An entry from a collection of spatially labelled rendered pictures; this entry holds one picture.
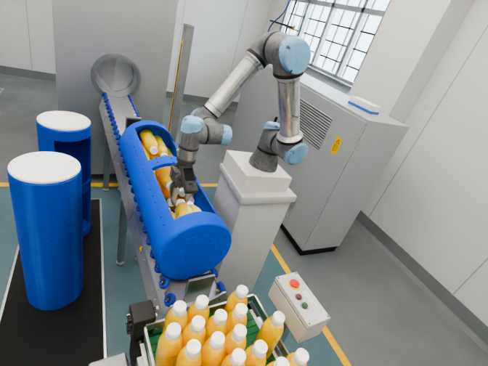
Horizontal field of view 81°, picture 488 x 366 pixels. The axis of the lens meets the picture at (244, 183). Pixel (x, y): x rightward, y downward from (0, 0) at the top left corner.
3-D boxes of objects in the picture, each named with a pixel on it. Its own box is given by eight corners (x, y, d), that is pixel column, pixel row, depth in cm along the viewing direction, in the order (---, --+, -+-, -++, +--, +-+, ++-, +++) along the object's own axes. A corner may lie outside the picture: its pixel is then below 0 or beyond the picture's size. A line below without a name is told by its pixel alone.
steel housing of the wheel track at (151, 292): (131, 130, 279) (133, 96, 262) (215, 340, 128) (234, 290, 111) (97, 128, 264) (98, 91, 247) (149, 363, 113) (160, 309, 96)
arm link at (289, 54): (290, 147, 143) (287, 27, 107) (310, 162, 133) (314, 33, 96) (270, 156, 139) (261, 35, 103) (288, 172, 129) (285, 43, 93)
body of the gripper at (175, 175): (186, 176, 118) (192, 151, 113) (193, 189, 112) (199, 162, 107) (168, 177, 115) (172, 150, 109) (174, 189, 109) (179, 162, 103)
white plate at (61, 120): (24, 118, 162) (24, 120, 163) (71, 133, 162) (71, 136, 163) (59, 107, 186) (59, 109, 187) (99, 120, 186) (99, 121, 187)
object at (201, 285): (205, 292, 111) (213, 270, 105) (208, 297, 109) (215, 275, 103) (181, 298, 106) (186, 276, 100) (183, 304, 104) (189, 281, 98)
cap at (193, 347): (182, 350, 76) (183, 346, 75) (192, 339, 79) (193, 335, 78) (193, 360, 74) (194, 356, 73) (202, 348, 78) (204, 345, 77)
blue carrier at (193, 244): (171, 160, 180) (170, 118, 164) (228, 266, 119) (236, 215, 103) (122, 167, 168) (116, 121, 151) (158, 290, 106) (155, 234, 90)
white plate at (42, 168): (88, 177, 133) (88, 179, 134) (72, 149, 149) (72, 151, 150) (11, 186, 115) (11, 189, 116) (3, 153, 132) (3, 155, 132)
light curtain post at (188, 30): (160, 218, 278) (192, 25, 195) (162, 222, 274) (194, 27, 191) (154, 218, 275) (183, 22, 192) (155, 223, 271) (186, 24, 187)
